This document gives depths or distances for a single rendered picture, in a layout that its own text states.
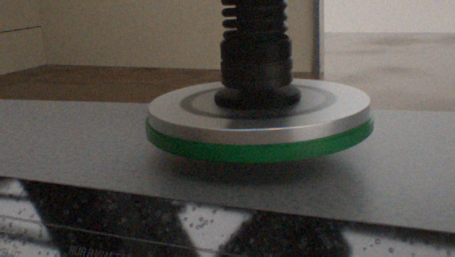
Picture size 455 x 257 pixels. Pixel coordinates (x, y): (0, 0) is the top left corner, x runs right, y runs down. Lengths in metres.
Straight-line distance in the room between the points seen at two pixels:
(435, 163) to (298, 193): 0.14
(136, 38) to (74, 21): 0.94
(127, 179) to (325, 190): 0.18
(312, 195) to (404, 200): 0.07
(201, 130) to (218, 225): 0.08
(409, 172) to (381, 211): 0.09
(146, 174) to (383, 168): 0.22
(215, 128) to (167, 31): 5.90
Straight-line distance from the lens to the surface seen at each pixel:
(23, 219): 0.53
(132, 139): 0.63
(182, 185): 0.48
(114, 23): 6.73
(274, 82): 0.49
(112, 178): 0.51
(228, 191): 0.46
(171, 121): 0.46
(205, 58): 6.13
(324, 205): 0.43
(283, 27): 0.50
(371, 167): 0.51
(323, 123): 0.44
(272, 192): 0.45
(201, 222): 0.44
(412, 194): 0.46
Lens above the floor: 1.03
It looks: 16 degrees down
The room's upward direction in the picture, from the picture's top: 3 degrees counter-clockwise
